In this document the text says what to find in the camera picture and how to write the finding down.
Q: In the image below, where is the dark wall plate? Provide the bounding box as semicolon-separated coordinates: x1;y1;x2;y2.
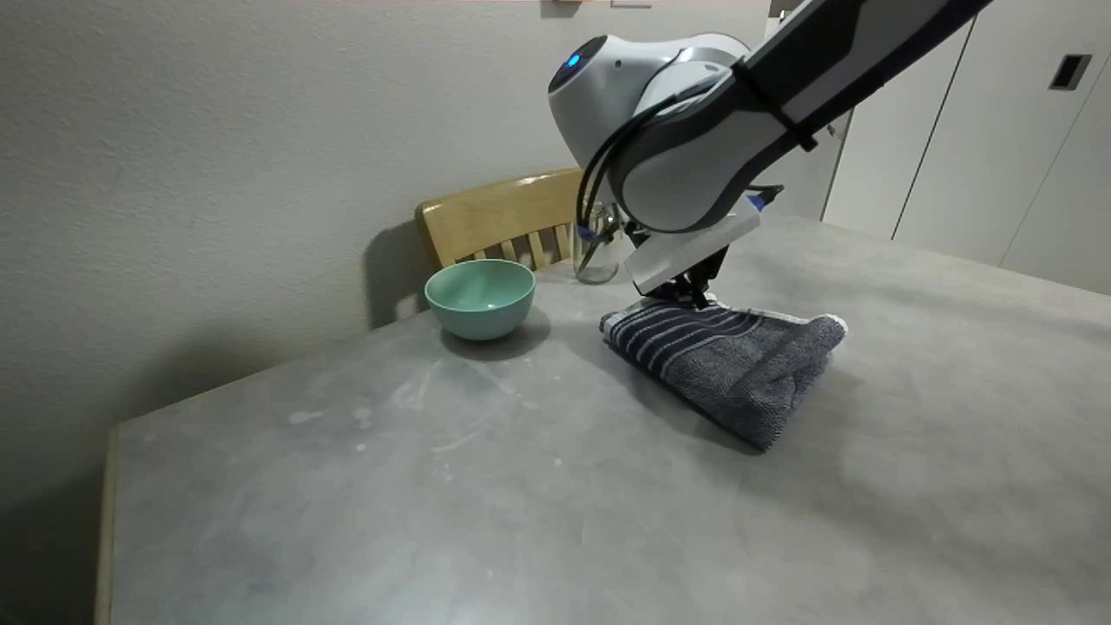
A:
1049;53;1094;94

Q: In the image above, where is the clear glass jar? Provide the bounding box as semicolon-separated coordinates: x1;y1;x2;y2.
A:
574;220;625;290

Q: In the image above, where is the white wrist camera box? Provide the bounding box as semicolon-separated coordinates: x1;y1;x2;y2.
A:
625;204;772;299

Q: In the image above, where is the teal ceramic bowl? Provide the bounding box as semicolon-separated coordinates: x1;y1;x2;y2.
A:
420;256;541;346

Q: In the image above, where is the white counter cabinet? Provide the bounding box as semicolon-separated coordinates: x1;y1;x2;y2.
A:
750;108;853;222

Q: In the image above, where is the blue grey striped towel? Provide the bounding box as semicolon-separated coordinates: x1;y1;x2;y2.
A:
598;303;851;455

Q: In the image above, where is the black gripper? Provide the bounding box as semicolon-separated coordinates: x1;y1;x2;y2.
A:
669;242;733;299

